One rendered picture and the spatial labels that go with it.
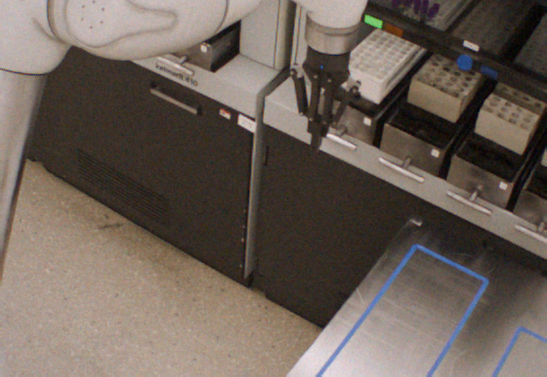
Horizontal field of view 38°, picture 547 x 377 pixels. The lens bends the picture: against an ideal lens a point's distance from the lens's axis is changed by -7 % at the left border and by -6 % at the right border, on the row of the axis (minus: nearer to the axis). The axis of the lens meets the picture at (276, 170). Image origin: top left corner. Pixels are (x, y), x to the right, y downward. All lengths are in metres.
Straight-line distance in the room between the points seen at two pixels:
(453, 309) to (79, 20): 0.80
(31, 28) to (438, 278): 0.79
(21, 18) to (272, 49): 1.03
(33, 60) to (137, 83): 1.14
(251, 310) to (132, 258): 0.39
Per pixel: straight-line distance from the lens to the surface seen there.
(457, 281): 1.38
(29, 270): 2.44
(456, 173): 1.64
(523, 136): 1.62
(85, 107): 2.25
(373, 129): 1.67
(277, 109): 1.78
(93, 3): 0.78
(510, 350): 1.32
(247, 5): 0.98
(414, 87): 1.66
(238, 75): 1.84
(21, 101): 0.94
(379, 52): 1.74
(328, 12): 1.33
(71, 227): 2.53
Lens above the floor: 1.84
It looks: 43 degrees down
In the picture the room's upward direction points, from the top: 6 degrees clockwise
